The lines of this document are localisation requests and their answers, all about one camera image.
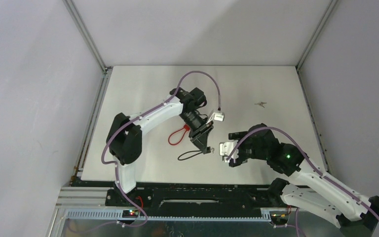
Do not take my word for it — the red cable lock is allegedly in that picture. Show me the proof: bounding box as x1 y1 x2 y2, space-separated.
167 124 190 146

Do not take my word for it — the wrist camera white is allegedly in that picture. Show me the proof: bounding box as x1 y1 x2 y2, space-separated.
206 110 225 123
219 141 238 163

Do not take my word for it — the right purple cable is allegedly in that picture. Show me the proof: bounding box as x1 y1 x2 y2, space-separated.
225 126 379 237

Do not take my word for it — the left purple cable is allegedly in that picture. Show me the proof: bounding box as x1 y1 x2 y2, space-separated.
101 70 223 228

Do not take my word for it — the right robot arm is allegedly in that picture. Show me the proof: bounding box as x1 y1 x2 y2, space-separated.
219 123 379 237

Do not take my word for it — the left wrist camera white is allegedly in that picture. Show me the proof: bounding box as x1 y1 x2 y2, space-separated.
206 110 225 123

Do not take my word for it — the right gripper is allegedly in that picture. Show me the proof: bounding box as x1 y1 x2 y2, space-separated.
228 132 268 167

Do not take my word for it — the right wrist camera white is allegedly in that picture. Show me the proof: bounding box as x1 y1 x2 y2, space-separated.
219 141 238 163

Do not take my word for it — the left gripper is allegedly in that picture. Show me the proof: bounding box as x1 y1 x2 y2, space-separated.
179 110 213 154

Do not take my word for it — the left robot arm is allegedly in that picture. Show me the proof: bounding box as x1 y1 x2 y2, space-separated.
105 87 214 206

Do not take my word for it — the black cable lock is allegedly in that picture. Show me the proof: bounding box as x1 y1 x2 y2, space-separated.
177 150 208 161

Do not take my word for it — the purple cable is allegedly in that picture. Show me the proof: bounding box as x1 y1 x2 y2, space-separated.
101 70 223 228
225 126 379 237

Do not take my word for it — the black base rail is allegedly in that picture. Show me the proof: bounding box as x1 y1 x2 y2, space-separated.
105 182 292 219

